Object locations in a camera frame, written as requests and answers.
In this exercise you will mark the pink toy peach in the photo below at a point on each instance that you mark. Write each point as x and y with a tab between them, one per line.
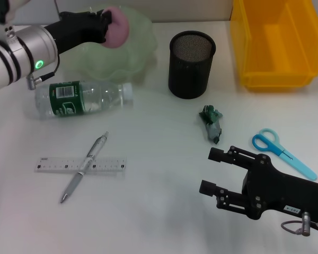
118	29

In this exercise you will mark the clear green-label water bottle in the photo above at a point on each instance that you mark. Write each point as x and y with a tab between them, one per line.
66	99

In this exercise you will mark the silver ballpoint pen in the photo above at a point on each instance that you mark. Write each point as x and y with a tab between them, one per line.
87	158

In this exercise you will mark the yellow plastic bin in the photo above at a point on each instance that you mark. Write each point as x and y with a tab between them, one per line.
275	66

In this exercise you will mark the clear plastic ruler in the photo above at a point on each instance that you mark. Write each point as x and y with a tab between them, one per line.
53	165

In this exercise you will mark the blue scissors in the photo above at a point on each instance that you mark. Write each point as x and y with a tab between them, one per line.
281	152

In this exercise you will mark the black mesh pen holder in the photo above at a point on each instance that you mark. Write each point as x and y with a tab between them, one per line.
190	68

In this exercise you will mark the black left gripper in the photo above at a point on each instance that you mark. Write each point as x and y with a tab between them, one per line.
71	29

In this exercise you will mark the green glass fruit bowl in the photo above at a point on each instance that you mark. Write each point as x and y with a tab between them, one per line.
122	61

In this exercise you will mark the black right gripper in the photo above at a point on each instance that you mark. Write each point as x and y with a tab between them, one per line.
281	193

